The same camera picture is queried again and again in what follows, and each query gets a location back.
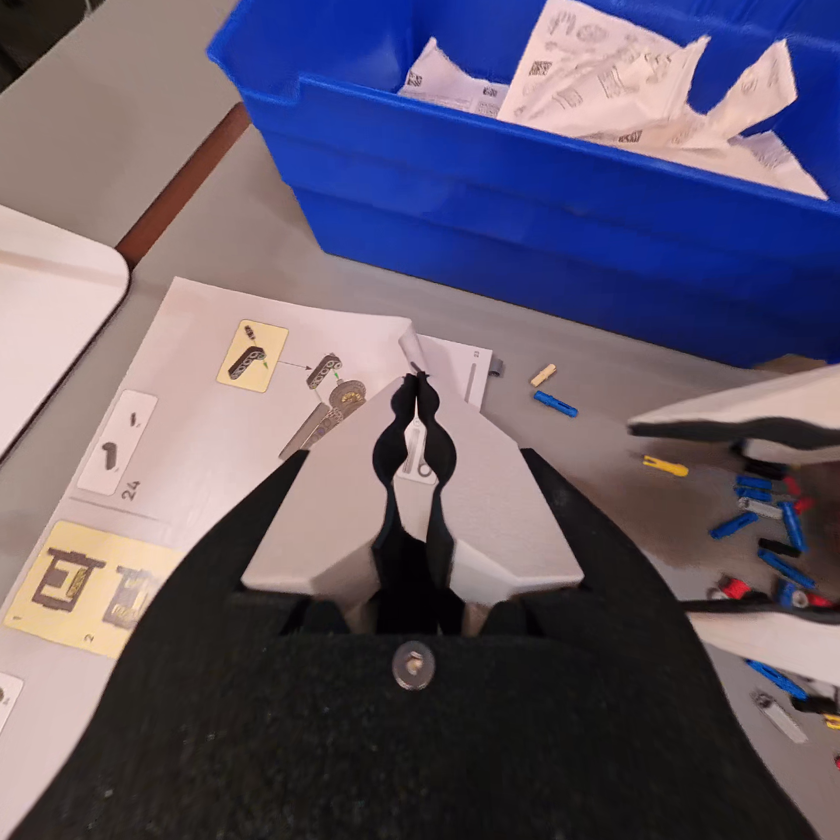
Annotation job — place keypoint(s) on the white printed paper bag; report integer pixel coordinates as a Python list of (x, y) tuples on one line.
[(590, 65), (446, 85), (768, 131)]

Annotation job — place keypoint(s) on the blue plastic bin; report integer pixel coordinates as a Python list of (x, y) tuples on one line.
[(525, 197)]

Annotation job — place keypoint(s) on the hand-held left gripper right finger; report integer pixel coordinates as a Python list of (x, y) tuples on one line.
[(512, 518)]

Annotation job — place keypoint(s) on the heap of small lego pieces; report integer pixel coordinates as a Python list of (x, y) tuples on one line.
[(781, 518)]

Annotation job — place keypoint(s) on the blue lego pin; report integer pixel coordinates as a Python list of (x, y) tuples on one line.
[(554, 403)]

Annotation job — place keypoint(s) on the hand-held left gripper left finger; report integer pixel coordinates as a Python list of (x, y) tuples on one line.
[(315, 518)]

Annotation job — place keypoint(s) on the lego instruction booklet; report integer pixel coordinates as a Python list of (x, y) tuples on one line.
[(197, 459)]

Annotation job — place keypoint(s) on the tan lego pin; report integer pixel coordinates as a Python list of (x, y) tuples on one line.
[(543, 375)]

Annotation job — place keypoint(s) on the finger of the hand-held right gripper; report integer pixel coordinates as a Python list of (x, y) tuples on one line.
[(774, 407), (787, 643)]

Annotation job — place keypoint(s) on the wooden document stand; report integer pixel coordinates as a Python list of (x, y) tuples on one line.
[(52, 315)]

